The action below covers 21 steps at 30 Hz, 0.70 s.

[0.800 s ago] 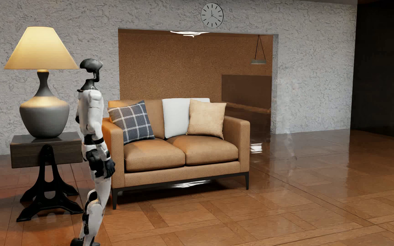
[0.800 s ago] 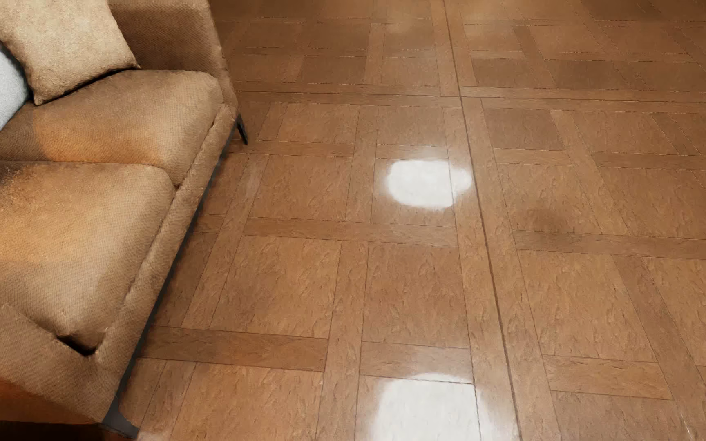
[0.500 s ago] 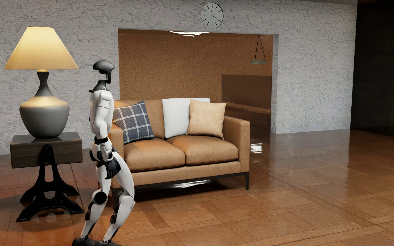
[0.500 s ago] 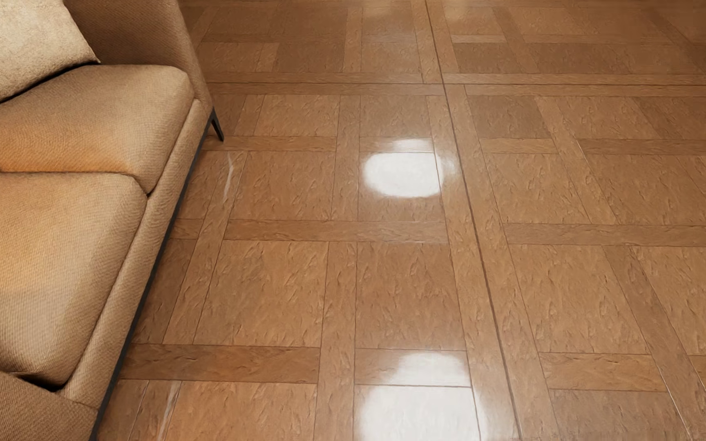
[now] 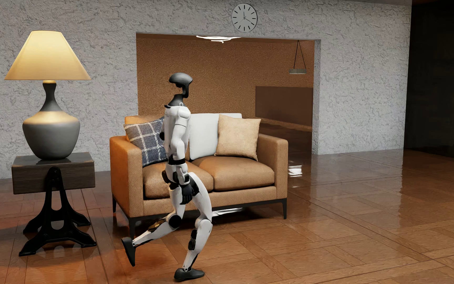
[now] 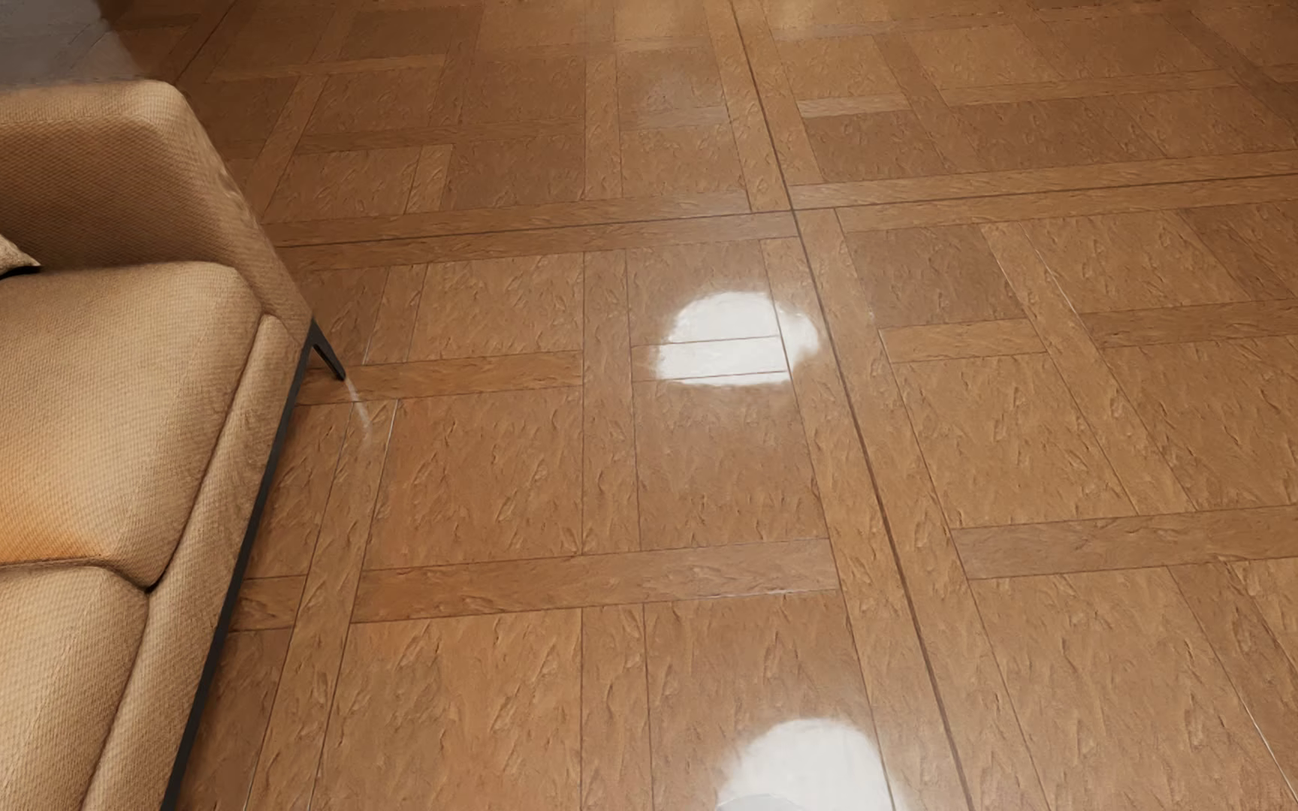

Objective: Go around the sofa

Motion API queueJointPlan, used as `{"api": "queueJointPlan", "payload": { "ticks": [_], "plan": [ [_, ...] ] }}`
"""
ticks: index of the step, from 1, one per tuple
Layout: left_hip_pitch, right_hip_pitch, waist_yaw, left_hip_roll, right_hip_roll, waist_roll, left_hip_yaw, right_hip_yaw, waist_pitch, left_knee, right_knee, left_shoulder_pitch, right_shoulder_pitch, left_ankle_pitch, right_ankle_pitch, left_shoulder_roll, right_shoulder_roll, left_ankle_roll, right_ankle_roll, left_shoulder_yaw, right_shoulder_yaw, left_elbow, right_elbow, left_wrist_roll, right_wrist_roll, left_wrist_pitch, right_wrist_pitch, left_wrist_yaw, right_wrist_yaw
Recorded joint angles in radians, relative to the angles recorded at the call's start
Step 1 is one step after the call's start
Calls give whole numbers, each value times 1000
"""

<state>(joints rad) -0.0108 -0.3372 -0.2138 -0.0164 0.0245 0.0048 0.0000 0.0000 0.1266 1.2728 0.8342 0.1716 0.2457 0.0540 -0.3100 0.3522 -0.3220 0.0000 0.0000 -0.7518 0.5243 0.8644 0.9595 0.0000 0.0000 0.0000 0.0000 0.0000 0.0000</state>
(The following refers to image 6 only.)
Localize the tan fabric sofa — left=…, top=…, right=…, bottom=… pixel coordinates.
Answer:
left=0, top=79, right=347, bottom=811

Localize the tan sofa seat cushion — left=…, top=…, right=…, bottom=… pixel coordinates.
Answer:
left=0, top=565, right=149, bottom=811
left=0, top=262, right=263, bottom=590

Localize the grey patterned rug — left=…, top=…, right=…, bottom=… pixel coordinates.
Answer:
left=0, top=0, right=143, bottom=98

